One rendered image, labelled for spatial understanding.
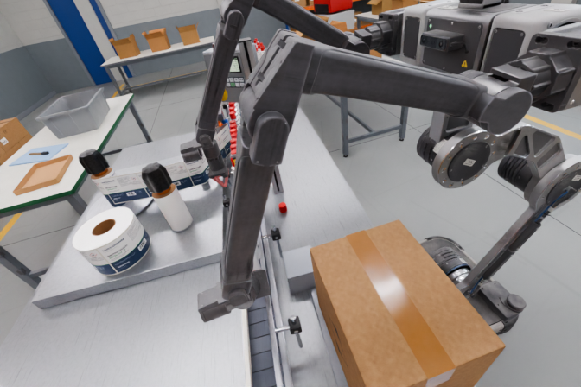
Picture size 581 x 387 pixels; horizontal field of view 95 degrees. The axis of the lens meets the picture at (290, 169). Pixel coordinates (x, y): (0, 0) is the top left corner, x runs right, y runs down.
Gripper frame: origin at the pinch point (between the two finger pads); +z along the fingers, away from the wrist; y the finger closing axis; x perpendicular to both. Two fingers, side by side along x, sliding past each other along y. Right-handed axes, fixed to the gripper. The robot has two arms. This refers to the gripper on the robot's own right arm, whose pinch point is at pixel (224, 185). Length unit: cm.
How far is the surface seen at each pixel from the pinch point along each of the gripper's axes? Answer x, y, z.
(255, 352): 4, 56, 14
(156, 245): -31.2, 9.1, 14.0
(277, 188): 20.6, -9.8, 16.3
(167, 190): -19.7, 2.9, -5.9
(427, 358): 36, 74, -10
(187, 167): -16.4, -18.5, -1.2
